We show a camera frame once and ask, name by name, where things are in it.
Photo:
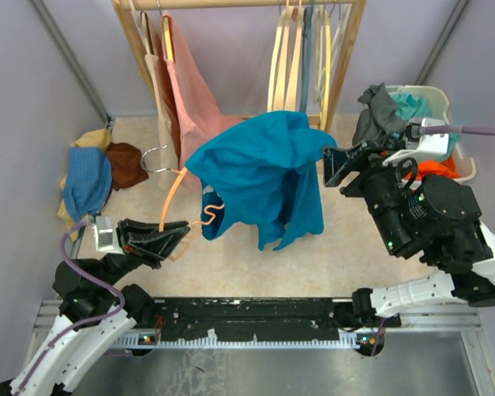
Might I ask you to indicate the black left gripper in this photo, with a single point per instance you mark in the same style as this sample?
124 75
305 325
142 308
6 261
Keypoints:
157 244

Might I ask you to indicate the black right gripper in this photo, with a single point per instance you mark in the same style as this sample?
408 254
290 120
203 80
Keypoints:
363 158

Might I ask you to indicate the orange hanger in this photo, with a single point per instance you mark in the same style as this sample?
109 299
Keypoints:
173 200

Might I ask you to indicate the blue t-shirt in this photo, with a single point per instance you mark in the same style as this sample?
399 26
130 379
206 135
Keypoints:
263 172

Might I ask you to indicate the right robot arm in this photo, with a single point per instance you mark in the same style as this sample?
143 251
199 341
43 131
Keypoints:
438 221

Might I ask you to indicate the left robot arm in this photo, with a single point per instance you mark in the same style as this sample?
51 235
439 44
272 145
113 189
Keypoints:
93 314

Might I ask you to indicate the grey shirt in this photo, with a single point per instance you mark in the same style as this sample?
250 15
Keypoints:
378 121

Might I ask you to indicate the beige hanging t-shirt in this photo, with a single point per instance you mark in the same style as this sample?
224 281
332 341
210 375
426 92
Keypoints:
161 107

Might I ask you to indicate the teal shirt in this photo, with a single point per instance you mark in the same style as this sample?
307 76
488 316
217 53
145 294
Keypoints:
416 102

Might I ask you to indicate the orange shirt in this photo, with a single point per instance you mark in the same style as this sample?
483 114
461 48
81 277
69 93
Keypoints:
446 168

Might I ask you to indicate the brown shirt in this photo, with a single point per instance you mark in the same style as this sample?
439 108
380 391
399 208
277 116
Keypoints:
125 165

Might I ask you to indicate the light blue ribbed shirt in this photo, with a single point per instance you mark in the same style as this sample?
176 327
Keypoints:
88 182

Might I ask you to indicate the light wooden hanger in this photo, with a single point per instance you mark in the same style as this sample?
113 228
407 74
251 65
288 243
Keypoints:
292 88

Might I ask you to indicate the yellow shirt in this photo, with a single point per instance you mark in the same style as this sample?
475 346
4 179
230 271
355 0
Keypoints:
97 138

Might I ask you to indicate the pink hanging t-shirt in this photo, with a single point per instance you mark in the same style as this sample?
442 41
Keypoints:
191 109

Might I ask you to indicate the cream wooden hanger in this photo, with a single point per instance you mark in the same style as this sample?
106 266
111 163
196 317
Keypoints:
276 85

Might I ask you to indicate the blue hanger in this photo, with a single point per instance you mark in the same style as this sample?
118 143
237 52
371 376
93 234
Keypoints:
307 53

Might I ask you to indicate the white hanger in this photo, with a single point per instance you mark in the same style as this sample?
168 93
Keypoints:
319 12

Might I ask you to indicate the yellow hanger holding pink shirt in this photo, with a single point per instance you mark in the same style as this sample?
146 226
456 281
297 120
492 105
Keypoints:
167 34

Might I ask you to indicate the white laundry basket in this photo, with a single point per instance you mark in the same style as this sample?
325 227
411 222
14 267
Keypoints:
464 166

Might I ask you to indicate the wooden clothes rack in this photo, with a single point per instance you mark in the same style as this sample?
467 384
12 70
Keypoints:
127 12

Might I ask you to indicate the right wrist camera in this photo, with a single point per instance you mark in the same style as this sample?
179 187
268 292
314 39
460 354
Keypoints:
425 139

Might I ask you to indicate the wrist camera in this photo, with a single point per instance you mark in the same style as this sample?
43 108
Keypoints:
425 139
105 235

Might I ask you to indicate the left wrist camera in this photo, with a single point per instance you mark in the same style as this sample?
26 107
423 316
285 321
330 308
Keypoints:
105 235

